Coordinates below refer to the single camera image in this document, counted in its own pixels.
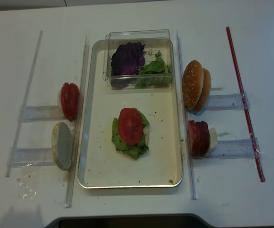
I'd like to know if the tomato slice on lettuce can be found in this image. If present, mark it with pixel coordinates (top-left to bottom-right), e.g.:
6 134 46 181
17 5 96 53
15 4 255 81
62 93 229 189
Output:
118 108 143 145

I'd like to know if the bottom bun under lettuce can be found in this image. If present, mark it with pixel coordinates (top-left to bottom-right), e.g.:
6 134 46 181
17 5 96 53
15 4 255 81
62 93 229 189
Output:
143 125 149 145

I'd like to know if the green lettuce on tray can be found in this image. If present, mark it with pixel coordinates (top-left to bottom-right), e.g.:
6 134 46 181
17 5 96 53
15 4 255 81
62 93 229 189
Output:
111 108 150 160

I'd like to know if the green lettuce in container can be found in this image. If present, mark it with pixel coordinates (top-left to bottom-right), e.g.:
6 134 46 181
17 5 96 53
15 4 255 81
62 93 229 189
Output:
135 51 171 88

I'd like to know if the stack of meat slices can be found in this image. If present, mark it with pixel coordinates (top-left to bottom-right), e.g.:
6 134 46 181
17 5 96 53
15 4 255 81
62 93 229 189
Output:
187 120 210 158

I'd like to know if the stack of tomato slices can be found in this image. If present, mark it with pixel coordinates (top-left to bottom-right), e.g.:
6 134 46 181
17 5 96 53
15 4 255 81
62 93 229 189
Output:
60 83 80 121

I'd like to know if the white cheese slice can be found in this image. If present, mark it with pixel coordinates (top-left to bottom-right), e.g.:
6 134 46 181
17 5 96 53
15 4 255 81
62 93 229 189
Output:
207 127 217 154

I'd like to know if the clear plastic container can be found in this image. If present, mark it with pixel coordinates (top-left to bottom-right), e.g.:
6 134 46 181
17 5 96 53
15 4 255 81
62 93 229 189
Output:
103 29 174 89

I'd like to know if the purple cabbage leaf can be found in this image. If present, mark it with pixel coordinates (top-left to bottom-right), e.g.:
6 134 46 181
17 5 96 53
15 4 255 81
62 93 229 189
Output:
111 42 145 76

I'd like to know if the metal baking tray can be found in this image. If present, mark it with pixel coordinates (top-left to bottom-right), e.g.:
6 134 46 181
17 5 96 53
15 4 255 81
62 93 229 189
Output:
77 40 183 189

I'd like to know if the sesame bun top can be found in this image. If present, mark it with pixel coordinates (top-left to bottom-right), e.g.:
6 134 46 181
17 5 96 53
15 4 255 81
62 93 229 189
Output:
182 60 204 110

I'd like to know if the brown bun half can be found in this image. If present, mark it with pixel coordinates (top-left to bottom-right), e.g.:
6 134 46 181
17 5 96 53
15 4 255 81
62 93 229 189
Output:
194 68 211 113

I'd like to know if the white bun half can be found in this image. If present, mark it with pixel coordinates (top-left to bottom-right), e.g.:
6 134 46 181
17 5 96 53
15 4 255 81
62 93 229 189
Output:
51 122 73 171

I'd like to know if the clear holder upper right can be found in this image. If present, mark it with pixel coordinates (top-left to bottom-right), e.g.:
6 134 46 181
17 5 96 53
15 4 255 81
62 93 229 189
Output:
203 88 250 111

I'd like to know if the clear holder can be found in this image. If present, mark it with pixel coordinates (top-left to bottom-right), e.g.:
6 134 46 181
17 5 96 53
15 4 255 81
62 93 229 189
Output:
7 148 55 167
205 132 265 159
203 88 250 111
17 105 65 123

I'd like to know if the clear holder upper left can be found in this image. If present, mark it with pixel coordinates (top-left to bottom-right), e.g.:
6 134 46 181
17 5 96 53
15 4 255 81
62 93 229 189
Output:
17 105 65 123

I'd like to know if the clear holder lower right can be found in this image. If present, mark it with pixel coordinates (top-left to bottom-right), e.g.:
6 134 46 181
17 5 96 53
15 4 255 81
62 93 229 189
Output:
205 132 265 159

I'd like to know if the dark grey base bottom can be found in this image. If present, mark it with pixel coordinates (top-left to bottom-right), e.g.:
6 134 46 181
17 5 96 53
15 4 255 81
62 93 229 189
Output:
45 214 213 228

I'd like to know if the clear rod far left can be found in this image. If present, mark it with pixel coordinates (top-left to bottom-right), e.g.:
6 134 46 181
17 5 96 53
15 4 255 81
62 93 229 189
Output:
5 30 43 178

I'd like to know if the clear holder lower left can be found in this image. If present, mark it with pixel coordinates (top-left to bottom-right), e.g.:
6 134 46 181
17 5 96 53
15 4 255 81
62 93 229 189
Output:
7 148 55 167

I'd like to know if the red plastic rod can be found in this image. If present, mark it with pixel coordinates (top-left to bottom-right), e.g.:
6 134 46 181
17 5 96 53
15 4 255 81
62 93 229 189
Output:
226 26 265 183

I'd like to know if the clear rail left of tray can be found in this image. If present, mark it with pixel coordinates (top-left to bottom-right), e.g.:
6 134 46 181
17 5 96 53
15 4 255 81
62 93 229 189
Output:
65 37 89 208

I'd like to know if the clear rail of tray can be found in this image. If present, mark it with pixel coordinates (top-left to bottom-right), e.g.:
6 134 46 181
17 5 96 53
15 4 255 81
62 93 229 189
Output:
65 37 89 208
176 30 198 200

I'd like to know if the clear rail right of tray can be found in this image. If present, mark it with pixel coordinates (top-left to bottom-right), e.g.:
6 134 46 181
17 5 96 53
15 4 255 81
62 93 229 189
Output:
176 30 198 200

